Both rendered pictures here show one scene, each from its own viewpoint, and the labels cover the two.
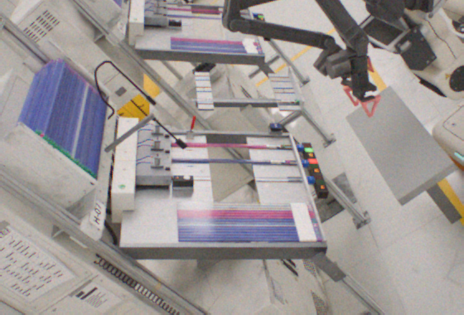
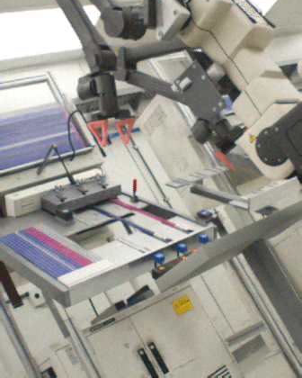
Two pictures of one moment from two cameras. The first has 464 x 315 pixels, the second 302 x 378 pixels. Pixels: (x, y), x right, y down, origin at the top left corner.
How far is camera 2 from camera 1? 2.11 m
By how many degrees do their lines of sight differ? 54
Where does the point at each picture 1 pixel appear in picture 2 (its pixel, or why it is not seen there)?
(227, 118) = (288, 246)
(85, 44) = (182, 138)
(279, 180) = (135, 247)
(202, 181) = (84, 223)
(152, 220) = (12, 226)
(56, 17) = (164, 111)
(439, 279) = not seen: outside the picture
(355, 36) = (90, 52)
